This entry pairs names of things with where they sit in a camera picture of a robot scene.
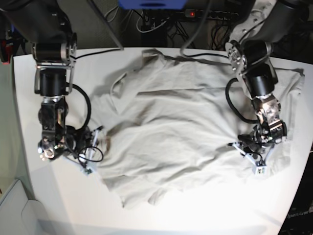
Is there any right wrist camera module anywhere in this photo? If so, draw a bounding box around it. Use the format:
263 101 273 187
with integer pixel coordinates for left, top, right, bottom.
83 167 94 176

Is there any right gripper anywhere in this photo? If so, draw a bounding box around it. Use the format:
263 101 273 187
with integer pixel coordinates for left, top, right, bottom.
63 126 104 170

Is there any black power strip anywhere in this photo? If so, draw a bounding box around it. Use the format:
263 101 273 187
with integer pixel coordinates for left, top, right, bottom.
184 9 239 21

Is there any blue overhead box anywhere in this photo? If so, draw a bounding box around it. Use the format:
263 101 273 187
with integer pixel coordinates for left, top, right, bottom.
118 0 187 9

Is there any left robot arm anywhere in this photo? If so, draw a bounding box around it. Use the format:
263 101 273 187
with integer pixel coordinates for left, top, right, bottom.
225 0 313 174

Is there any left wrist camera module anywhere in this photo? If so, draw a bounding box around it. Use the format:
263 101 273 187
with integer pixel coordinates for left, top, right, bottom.
252 165 267 175

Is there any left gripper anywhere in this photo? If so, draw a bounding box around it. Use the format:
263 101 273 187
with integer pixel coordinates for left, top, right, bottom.
227 134 275 168

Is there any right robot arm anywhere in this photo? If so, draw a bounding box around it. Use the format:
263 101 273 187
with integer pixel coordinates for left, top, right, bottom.
0 0 100 174

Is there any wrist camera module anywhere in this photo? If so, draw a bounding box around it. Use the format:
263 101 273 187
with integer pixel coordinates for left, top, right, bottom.
252 165 267 175
83 167 94 176

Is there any red black clamp tool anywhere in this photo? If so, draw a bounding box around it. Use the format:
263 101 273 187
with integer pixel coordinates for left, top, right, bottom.
0 39 12 64

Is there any beige t-shirt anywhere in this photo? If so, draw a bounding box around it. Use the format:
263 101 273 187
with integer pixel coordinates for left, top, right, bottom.
85 50 305 208

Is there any white plastic bin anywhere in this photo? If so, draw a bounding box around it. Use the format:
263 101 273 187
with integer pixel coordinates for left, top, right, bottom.
0 180 45 235

